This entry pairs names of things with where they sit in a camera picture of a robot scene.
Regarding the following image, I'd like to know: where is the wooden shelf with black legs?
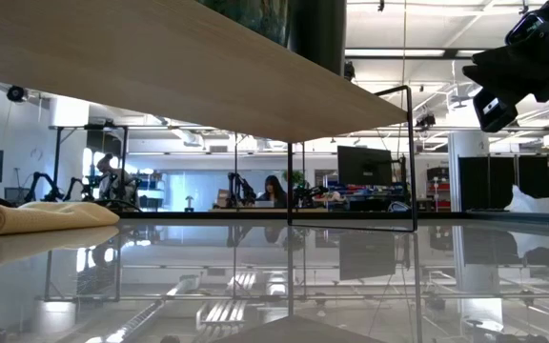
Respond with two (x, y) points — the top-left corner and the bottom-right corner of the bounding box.
(0, 0), (419, 233)

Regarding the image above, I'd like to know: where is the tall black cup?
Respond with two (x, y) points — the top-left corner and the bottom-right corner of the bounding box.
(287, 0), (348, 76)

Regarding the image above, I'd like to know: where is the black metal workstation frame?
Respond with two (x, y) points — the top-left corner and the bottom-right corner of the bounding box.
(47, 123), (131, 202)

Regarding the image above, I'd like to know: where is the white pillar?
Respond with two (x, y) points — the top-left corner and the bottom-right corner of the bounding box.
(446, 130), (491, 212)

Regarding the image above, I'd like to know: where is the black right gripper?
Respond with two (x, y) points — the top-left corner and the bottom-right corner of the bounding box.
(461, 27), (549, 134)

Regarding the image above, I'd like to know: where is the black ceiling camera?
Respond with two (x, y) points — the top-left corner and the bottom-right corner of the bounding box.
(6, 84), (28, 104)

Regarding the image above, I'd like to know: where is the black metal table frame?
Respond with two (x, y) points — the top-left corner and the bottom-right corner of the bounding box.
(116, 210), (549, 222)

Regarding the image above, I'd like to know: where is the folded yellow cloth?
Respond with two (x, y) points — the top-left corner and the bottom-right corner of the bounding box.
(0, 199), (122, 238)

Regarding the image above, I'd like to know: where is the person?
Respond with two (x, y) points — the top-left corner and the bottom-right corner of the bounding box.
(256, 173), (289, 210)
(94, 151), (131, 200)

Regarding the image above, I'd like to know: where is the black curtain partition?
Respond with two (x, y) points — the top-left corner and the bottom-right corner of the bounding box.
(457, 153), (549, 212)

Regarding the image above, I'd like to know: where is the black computer monitor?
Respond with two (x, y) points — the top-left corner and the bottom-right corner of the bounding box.
(335, 144), (395, 188)

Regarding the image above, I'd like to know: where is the white crumpled cloth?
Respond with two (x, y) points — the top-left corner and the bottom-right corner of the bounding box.
(504, 184), (549, 214)

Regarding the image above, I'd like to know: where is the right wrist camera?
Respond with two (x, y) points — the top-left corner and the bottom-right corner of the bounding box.
(504, 10), (549, 48)

